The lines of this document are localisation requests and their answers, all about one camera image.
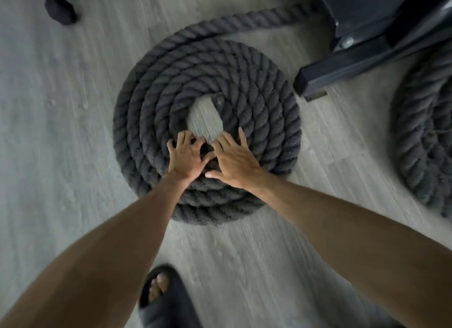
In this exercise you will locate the black slide sandal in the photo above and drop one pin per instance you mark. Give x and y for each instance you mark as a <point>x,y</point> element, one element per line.
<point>173,310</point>

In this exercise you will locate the person's left little finger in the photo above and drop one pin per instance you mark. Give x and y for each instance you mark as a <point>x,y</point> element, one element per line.
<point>171,146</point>

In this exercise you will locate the person's left middle finger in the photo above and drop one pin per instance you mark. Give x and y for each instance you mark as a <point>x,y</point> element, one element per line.
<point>189,138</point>

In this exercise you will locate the person's right middle finger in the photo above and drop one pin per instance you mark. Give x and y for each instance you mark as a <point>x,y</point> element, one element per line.
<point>224,144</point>

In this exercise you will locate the person's left forearm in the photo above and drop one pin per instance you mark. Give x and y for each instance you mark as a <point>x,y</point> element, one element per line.
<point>95,257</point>

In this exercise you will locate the black metal machine frame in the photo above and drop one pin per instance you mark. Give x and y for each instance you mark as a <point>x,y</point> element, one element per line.
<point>374,23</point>

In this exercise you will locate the black rubber equipment foot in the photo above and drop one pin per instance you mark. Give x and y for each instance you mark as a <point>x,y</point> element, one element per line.
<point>60,9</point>

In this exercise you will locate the person's foot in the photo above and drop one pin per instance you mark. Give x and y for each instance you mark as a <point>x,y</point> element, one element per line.
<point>158,287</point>

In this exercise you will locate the person's left thumb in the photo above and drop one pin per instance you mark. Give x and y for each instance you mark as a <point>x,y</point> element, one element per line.
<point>208,158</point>

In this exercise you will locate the person's right thumb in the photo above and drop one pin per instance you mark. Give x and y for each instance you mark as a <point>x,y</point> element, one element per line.
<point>214,174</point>

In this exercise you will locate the person's left hand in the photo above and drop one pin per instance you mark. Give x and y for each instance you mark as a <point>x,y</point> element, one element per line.
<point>185,161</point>

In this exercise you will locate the person's right hand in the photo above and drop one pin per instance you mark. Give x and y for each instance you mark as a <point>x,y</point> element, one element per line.
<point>236,165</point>

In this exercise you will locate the person's right forearm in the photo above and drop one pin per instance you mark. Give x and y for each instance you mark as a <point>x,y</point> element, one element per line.
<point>353,239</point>

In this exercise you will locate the person's right little finger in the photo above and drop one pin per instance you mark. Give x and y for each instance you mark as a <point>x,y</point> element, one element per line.
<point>243,137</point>

